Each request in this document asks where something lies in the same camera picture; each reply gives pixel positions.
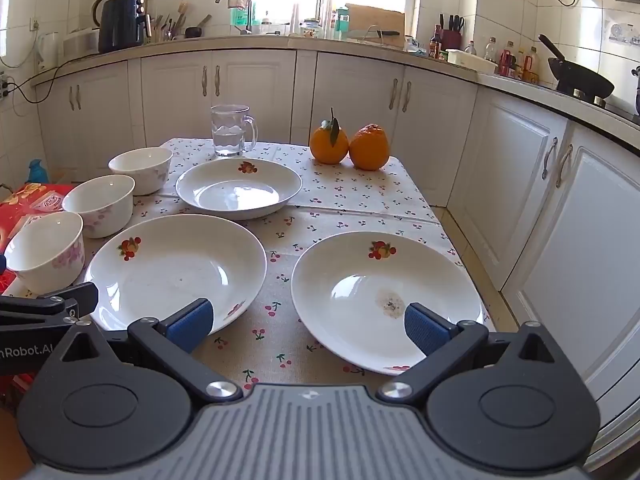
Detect utensil holder with utensils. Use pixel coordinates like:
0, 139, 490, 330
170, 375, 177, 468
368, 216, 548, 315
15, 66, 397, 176
151, 2, 188, 42

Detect black wok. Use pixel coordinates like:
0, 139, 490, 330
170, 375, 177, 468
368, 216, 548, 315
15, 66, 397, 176
538, 34, 616, 101

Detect white floral bowl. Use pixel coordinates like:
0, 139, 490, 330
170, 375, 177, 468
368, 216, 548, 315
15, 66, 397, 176
3, 211, 85, 295
108, 147, 174, 196
61, 175, 135, 239

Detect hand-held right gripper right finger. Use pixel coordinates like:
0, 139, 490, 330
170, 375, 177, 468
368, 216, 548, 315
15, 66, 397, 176
377, 302, 556, 403

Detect white electric kettle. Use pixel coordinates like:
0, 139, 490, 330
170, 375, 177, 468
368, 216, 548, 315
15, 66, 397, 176
37, 31, 62, 72

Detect white fruit-print plate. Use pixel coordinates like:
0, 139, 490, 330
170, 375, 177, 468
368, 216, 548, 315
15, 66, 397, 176
290, 231, 485, 377
175, 158, 303, 221
84, 214, 268, 337

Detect white kitchen cabinets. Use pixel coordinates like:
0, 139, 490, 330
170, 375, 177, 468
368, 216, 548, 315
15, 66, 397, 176
32, 47, 640, 461

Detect clear glass mug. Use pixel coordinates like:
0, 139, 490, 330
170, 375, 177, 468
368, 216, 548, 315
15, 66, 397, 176
210, 104, 259, 158

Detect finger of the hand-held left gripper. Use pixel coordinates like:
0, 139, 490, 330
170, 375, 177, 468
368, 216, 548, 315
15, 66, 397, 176
0, 282, 99, 333

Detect white countertop appliance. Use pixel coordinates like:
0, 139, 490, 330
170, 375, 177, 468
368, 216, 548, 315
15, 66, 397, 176
62, 27, 101, 57

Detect orange with green leaf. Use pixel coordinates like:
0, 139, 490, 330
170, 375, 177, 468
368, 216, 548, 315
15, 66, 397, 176
308, 107, 350, 165

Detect red-handled bottle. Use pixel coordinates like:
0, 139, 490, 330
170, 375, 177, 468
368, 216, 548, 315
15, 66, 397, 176
499, 41, 518, 78

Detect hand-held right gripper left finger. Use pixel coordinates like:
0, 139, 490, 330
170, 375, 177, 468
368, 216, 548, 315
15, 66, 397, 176
60, 298, 243, 403

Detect cherry-print tablecloth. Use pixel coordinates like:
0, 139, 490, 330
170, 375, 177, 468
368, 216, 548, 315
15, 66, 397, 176
0, 137, 496, 396

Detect white plastic container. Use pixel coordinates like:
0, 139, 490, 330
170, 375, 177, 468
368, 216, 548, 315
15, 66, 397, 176
446, 48, 499, 74

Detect yellow oil bottle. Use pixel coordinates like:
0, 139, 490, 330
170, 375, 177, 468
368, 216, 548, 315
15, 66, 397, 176
522, 46, 542, 82

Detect cardboard box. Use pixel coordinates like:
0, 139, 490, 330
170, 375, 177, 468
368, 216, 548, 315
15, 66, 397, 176
345, 3, 406, 41

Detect black air fryer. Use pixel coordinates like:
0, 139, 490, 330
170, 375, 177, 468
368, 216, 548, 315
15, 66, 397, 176
93, 0, 152, 55

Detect knife block with knives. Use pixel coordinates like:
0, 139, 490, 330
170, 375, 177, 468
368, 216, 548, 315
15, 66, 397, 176
439, 13, 466, 52

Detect gas stove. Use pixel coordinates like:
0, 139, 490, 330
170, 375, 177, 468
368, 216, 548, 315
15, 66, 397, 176
555, 87, 640, 123

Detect bumpy orange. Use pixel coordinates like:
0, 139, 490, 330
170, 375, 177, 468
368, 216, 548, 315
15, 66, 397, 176
348, 123, 390, 171

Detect small black pot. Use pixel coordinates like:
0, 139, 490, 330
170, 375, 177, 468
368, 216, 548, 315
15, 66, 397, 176
184, 14, 213, 39

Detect red snack package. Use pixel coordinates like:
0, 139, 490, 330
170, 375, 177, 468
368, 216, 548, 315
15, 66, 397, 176
0, 183, 81, 261

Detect metal kitchen faucet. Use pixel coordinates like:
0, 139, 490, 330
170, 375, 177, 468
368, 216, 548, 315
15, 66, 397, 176
215, 0, 253, 36

